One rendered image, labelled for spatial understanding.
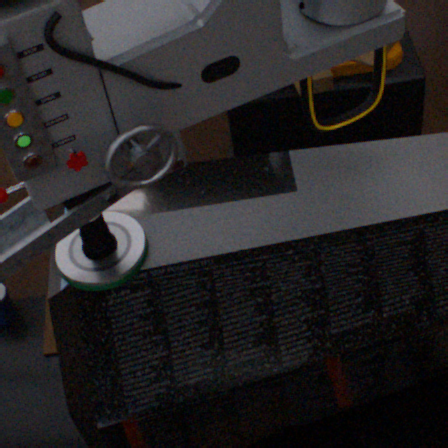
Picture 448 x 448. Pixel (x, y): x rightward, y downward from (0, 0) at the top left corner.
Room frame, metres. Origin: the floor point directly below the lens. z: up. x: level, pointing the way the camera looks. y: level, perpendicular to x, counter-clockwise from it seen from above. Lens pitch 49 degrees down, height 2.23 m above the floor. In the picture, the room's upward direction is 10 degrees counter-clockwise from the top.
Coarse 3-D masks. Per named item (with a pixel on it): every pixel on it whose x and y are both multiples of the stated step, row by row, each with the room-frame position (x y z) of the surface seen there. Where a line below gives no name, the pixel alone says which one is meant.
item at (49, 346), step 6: (48, 306) 1.72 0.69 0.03; (48, 312) 1.70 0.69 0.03; (48, 318) 1.67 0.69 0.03; (48, 324) 1.65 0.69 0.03; (48, 330) 1.62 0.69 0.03; (48, 336) 1.59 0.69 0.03; (54, 336) 1.59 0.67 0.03; (48, 342) 1.57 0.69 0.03; (54, 342) 1.56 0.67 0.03; (48, 348) 1.54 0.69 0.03; (54, 348) 1.54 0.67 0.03; (48, 354) 1.53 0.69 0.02
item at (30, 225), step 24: (96, 192) 1.17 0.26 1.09; (120, 192) 1.18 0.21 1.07; (0, 216) 1.21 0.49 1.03; (24, 216) 1.22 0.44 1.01; (72, 216) 1.14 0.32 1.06; (96, 216) 1.16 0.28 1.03; (0, 240) 1.19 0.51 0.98; (24, 240) 1.16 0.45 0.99; (48, 240) 1.12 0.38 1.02; (0, 264) 1.08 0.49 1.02; (24, 264) 1.10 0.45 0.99
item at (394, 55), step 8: (392, 48) 1.87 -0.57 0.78; (400, 48) 1.86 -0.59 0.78; (392, 56) 1.83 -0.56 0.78; (400, 56) 1.84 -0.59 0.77; (344, 64) 1.83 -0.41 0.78; (352, 64) 1.82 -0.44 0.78; (360, 64) 1.82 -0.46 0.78; (392, 64) 1.82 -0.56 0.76; (336, 72) 1.82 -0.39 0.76; (344, 72) 1.82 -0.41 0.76; (352, 72) 1.82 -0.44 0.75; (360, 72) 1.82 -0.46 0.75
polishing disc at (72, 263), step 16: (112, 224) 1.27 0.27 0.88; (128, 224) 1.26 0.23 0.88; (64, 240) 1.25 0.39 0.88; (80, 240) 1.24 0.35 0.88; (128, 240) 1.21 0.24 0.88; (144, 240) 1.20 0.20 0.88; (64, 256) 1.20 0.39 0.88; (80, 256) 1.19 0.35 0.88; (112, 256) 1.17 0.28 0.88; (128, 256) 1.16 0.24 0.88; (64, 272) 1.15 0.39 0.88; (80, 272) 1.14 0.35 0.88; (96, 272) 1.13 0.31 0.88; (112, 272) 1.12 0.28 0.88; (128, 272) 1.12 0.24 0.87
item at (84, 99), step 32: (0, 0) 1.15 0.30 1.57; (32, 0) 1.14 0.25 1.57; (64, 0) 1.13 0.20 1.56; (0, 32) 1.09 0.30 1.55; (32, 32) 1.11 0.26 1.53; (64, 32) 1.12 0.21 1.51; (32, 64) 1.10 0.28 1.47; (64, 64) 1.12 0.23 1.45; (32, 96) 1.10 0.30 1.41; (64, 96) 1.11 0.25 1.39; (96, 96) 1.13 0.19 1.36; (64, 128) 1.11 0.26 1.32; (96, 128) 1.13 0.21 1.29; (64, 160) 1.10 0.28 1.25; (96, 160) 1.12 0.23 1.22; (32, 192) 1.08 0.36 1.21; (64, 192) 1.09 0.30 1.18
